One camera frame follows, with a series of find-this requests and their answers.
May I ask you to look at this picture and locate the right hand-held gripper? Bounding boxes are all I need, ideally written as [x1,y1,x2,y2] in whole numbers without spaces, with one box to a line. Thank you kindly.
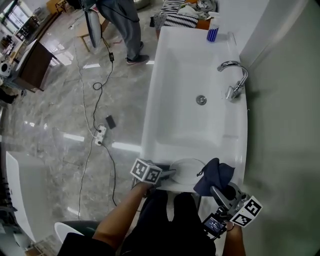
[210,182,264,229]

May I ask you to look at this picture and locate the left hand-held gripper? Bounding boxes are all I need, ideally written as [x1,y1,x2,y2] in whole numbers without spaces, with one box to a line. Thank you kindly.
[129,157,178,189]

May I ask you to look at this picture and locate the white round plate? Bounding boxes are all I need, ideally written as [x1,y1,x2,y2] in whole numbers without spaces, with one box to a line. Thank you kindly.
[169,157,207,186]

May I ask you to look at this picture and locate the dark blue cloth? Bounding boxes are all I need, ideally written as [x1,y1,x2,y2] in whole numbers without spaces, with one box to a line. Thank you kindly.
[193,157,237,197]

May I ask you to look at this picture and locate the person's left forearm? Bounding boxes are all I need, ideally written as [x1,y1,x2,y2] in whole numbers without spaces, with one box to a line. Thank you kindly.
[92,181,151,251]

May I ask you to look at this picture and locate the person's right forearm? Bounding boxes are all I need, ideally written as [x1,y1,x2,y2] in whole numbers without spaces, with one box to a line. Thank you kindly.
[222,221,247,256]

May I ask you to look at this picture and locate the small black display device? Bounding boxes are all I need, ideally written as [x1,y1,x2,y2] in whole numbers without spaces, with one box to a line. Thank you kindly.
[201,211,228,241]

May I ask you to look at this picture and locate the person's black trousers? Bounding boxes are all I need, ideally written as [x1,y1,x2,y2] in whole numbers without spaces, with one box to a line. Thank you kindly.
[119,190,217,256]

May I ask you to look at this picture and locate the black power adapter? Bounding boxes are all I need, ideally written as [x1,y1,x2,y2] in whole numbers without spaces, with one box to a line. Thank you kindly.
[105,114,117,130]

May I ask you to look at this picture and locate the white power strip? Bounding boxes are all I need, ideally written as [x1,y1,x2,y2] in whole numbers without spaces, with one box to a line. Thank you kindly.
[94,123,107,147]

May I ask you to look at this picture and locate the white ceramic sink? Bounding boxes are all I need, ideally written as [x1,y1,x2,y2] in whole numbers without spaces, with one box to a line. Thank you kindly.
[139,25,249,194]

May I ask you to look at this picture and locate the chrome faucet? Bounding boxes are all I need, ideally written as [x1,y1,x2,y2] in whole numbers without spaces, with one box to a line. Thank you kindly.
[216,60,250,102]

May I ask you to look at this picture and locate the person's black t-shirt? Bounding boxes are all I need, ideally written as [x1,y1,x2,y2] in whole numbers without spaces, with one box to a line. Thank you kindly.
[57,232,116,256]

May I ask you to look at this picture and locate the white and grey seat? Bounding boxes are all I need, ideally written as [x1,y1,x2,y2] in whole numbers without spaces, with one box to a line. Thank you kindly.
[53,220,101,245]

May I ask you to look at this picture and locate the white counter unit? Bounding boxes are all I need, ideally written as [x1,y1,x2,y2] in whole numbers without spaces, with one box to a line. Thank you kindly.
[5,150,55,244]

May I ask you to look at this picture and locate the blue striped spray bottle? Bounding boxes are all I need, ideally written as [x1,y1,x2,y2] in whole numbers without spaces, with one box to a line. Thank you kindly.
[206,11,222,44]

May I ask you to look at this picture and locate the orange wooden box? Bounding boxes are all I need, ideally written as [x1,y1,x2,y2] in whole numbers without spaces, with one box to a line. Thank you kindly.
[195,18,211,31]

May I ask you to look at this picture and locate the black white striped cloth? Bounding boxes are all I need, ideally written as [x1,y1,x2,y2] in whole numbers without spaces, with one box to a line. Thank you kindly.
[152,0,199,30]

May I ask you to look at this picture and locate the grey chair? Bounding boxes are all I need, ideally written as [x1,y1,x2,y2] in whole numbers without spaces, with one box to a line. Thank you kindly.
[83,6,104,49]

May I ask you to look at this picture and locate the light wooden table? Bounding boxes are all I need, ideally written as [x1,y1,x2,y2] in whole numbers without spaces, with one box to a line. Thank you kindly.
[75,11,111,53]

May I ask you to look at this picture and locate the pile of light clothes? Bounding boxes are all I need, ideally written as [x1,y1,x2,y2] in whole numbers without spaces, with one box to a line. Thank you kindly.
[176,0,218,20]

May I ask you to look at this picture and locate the dark brown cabinet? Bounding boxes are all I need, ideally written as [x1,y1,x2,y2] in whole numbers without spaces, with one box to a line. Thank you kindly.
[11,38,60,92]

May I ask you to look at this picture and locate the white round appliance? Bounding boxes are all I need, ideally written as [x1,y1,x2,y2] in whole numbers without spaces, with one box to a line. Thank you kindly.
[0,61,14,79]

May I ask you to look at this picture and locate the wooden stool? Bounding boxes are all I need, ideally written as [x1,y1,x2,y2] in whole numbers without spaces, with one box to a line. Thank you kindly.
[45,0,69,16]

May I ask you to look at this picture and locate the display shelf with items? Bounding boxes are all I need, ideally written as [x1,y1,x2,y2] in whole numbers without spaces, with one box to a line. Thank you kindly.
[0,0,41,59]

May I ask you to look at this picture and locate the black power cable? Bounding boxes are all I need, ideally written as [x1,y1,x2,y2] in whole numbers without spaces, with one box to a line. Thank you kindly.
[100,141,119,207]

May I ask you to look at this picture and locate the white cable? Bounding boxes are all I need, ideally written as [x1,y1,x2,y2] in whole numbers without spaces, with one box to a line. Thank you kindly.
[73,41,100,221]

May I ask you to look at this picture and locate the black cable with inline brick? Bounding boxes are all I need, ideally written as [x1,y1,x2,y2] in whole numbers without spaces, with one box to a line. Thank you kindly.
[92,36,116,131]

